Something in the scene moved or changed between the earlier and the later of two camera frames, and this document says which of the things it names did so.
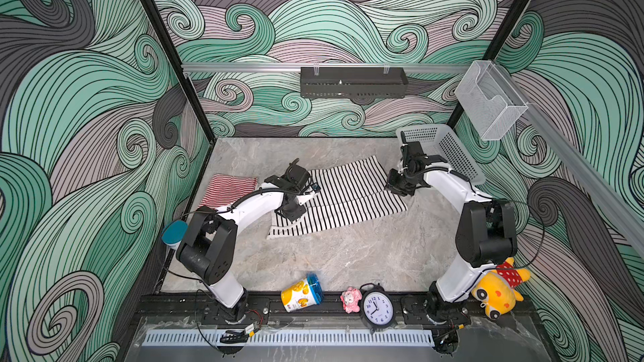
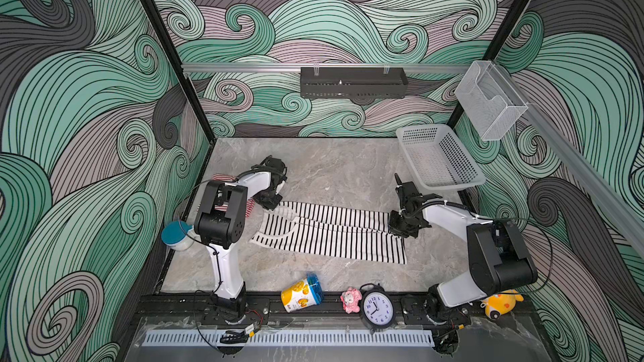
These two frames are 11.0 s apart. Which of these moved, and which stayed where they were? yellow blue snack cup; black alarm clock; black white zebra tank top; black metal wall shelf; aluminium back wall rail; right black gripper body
Moved: black white zebra tank top; right black gripper body
Stayed: aluminium back wall rail; black metal wall shelf; yellow blue snack cup; black alarm clock
